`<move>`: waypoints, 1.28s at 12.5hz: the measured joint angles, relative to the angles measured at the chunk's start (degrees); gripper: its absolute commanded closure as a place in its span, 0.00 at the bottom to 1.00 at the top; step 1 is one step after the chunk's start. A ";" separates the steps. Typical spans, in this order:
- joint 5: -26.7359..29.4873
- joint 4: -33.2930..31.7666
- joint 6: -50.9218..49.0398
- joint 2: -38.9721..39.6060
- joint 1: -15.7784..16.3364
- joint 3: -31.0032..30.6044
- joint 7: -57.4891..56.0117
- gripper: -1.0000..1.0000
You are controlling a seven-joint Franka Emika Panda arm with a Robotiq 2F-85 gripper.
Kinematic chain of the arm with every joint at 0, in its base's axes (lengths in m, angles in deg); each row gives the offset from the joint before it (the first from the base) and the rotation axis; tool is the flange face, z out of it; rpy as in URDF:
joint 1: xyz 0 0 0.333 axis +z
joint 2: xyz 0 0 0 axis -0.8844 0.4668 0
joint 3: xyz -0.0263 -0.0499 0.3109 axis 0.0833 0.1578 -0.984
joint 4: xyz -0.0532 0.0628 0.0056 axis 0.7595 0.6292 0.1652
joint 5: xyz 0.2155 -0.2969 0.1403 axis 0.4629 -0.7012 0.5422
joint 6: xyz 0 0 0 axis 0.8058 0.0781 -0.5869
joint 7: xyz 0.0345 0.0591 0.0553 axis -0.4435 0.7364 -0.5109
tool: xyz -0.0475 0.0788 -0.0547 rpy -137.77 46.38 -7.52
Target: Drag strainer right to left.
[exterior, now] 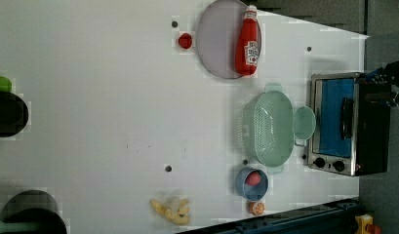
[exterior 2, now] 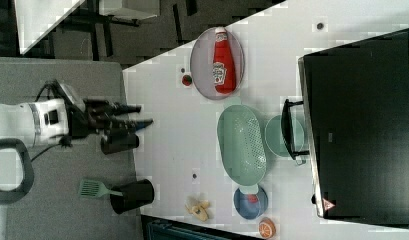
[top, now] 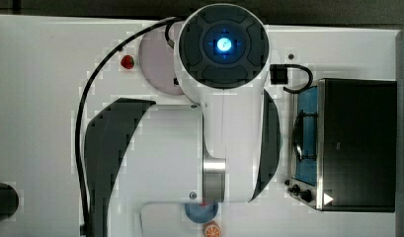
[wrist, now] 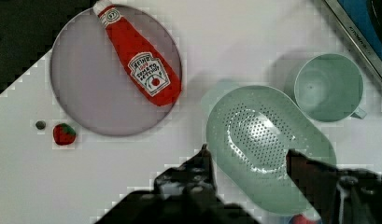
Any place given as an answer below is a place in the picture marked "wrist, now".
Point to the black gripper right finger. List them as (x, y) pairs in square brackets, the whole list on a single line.
[(340, 196)]

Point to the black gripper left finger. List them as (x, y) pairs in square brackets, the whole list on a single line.
[(196, 172)]

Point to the mint green plastic strainer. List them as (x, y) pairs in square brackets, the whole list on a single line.
[(249, 131)]

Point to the blue bowl with red ball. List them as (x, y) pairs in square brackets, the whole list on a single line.
[(302, 219)]

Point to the mint green cup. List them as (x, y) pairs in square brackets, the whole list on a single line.
[(326, 88)]

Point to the red plush ketchup bottle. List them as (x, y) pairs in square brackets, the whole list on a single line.
[(144, 65)]

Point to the red plush strawberry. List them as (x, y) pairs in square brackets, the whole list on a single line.
[(64, 135)]

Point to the grey round plate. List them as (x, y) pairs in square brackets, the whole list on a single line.
[(91, 85)]

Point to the silver black toaster oven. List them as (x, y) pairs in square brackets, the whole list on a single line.
[(360, 22)]

